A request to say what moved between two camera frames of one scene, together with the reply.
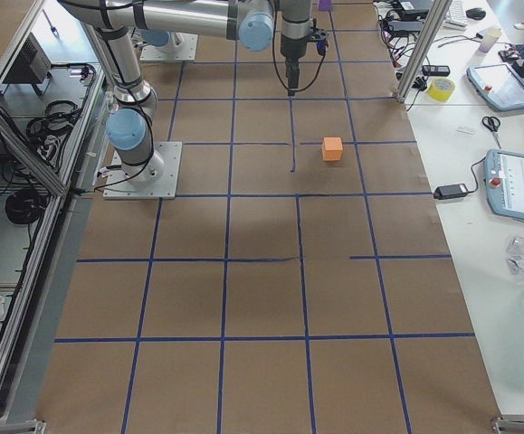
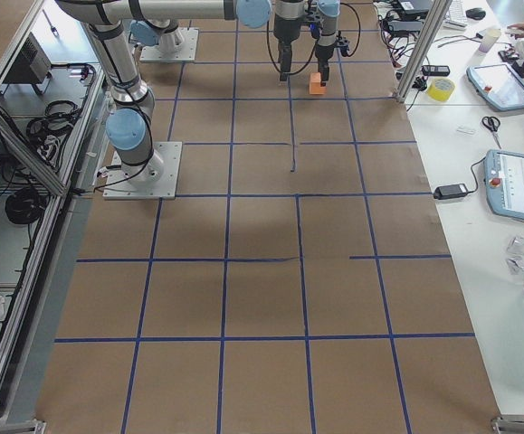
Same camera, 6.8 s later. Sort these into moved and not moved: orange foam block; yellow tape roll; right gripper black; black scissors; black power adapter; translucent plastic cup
Moved: right gripper black; orange foam block
Not moved: yellow tape roll; black power adapter; translucent plastic cup; black scissors
